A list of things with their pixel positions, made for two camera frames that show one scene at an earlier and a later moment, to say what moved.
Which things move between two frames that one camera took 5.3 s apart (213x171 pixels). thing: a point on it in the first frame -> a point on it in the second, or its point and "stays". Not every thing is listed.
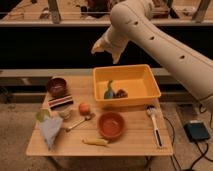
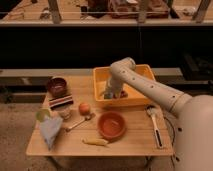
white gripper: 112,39 -> 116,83
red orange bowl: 111,125 stays
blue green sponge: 109,94 stays
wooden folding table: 73,123 stays
